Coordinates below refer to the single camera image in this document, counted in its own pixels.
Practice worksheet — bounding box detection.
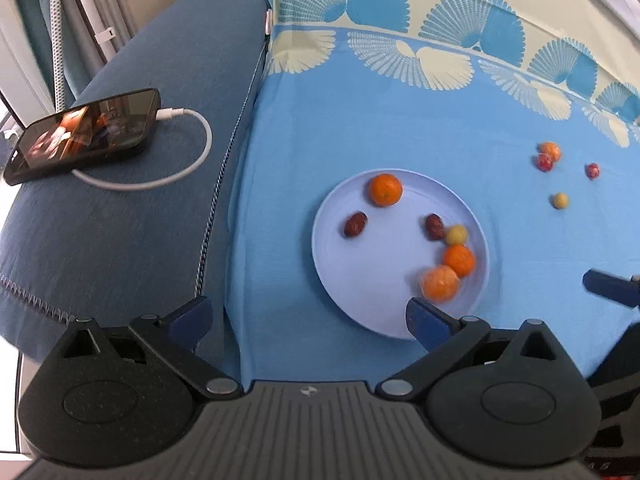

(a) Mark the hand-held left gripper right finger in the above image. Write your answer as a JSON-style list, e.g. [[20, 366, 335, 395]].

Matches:
[[376, 297, 559, 402]]

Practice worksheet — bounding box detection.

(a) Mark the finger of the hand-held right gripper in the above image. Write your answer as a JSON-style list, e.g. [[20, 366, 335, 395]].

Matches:
[[583, 268, 640, 309]]

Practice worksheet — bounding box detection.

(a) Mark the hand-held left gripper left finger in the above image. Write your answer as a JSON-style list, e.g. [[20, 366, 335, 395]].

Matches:
[[60, 296, 241, 402]]

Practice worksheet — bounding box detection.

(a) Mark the pale blue round plate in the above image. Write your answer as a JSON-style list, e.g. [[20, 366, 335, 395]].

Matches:
[[311, 168, 490, 339]]

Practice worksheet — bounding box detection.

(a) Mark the blue denim cushion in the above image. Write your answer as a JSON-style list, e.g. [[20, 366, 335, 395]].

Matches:
[[0, 0, 273, 387]]

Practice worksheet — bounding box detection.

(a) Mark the black smartphone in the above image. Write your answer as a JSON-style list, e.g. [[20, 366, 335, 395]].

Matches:
[[3, 88, 162, 187]]

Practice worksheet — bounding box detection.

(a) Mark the blue fan-print bed sheet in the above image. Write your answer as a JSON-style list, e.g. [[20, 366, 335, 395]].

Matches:
[[222, 0, 640, 386]]

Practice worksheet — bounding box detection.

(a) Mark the white dotted fabric strip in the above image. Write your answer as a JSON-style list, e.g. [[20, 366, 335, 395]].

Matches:
[[46, 0, 69, 112]]

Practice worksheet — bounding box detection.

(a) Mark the white pole with clip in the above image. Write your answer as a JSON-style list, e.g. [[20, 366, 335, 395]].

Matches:
[[62, 0, 133, 68]]

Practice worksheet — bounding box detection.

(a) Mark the teal curtain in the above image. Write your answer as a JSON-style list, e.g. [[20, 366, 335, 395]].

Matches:
[[22, 0, 103, 111]]

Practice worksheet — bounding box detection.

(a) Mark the white charging cable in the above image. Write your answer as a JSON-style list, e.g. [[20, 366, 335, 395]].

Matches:
[[71, 106, 214, 192]]

